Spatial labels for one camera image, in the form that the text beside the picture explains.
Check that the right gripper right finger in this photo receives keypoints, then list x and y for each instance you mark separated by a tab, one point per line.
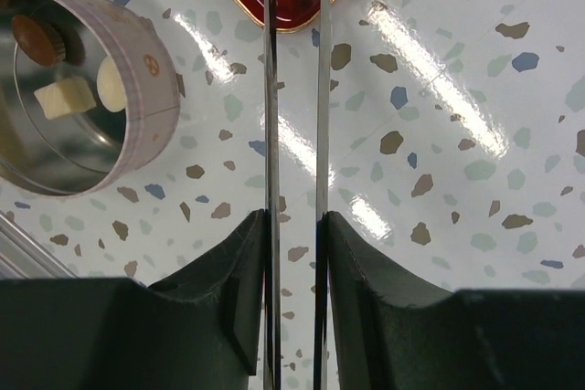
395	330

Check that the aluminium front rail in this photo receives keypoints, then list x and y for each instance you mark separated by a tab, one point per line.
22	257

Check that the metal tongs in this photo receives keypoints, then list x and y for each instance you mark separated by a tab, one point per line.
272	369

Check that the round metal tin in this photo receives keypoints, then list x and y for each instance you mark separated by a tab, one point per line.
84	152

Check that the white cube chocolate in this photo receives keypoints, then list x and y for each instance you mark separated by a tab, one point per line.
64	97

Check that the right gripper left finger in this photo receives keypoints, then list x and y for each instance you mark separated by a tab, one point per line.
198	328

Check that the brown cup chocolate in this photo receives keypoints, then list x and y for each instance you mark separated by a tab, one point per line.
39	40

